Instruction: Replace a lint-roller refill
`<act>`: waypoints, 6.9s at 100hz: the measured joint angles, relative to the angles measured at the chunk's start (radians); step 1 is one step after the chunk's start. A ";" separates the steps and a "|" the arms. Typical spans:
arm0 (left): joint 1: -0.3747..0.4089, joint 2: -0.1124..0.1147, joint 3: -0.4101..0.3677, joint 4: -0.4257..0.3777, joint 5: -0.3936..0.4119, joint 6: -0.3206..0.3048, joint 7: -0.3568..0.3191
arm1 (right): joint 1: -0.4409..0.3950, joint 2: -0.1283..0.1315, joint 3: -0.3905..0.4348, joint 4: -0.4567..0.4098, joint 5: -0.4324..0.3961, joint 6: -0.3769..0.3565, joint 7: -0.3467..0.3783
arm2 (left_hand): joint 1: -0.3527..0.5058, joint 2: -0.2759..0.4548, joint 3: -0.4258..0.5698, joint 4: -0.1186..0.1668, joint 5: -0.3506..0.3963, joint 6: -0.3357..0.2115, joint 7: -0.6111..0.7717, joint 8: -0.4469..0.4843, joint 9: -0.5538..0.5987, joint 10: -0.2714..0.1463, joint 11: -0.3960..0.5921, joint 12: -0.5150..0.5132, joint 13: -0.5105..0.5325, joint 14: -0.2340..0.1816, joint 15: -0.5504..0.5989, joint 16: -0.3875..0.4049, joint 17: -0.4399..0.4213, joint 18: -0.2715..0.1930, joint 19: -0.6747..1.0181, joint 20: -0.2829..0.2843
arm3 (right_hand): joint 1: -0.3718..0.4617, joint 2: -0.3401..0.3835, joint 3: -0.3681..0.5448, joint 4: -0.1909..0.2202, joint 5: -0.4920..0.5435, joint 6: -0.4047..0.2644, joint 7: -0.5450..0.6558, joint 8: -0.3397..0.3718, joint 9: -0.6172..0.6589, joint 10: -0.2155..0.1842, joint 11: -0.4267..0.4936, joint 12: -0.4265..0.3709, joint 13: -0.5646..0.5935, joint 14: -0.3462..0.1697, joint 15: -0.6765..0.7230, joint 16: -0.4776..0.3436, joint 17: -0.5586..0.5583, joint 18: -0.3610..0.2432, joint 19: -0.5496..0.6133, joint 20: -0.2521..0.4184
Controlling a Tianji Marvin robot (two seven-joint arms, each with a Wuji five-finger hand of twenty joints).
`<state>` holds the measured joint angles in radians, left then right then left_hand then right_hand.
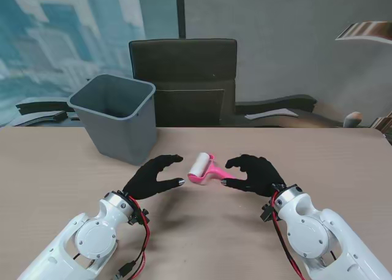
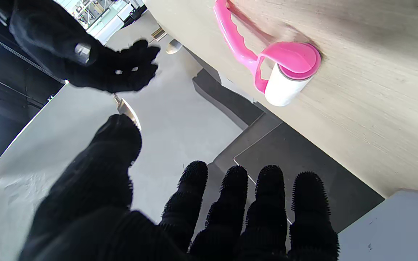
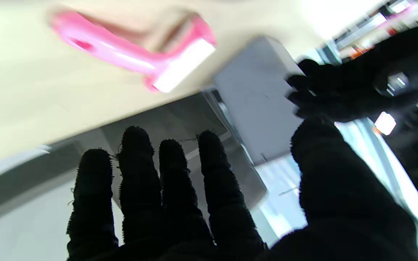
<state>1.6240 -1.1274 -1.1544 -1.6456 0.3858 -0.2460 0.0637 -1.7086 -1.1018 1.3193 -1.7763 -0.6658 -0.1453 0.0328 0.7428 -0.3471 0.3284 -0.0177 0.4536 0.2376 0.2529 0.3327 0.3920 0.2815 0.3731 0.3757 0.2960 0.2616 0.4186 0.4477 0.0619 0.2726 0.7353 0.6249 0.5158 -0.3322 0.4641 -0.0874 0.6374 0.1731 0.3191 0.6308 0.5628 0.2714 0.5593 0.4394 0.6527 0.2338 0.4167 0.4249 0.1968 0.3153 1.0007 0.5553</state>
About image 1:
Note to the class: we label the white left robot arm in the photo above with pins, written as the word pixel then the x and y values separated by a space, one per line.
pixel 95 240

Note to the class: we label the grey plastic waste bin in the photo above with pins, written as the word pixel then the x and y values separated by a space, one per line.
pixel 122 139

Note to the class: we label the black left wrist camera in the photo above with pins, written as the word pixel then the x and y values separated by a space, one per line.
pixel 139 217

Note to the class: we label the grey orange round object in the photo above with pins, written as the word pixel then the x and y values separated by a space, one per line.
pixel 352 120

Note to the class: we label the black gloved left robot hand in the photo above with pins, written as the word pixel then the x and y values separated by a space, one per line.
pixel 144 182

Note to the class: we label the white paper sheet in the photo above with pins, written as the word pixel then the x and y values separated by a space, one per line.
pixel 269 114

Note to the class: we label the black curved panel stack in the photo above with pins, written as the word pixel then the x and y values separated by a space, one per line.
pixel 36 105

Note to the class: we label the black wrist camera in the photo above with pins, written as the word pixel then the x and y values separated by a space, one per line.
pixel 139 217
pixel 266 213

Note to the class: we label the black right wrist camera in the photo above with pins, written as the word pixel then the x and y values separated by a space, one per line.
pixel 266 213

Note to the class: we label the small black clip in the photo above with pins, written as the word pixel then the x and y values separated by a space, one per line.
pixel 59 116

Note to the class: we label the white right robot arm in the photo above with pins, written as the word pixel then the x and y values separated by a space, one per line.
pixel 306 231

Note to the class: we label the black window post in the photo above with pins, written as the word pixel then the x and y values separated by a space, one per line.
pixel 181 10

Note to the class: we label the black office chair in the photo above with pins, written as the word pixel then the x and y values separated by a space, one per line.
pixel 183 62

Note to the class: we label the white lint roller refill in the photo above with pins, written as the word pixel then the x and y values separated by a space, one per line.
pixel 198 165

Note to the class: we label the wooden furniture corner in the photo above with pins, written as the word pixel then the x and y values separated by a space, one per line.
pixel 382 122

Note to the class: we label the brown white curved shelf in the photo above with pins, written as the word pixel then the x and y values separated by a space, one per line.
pixel 367 30

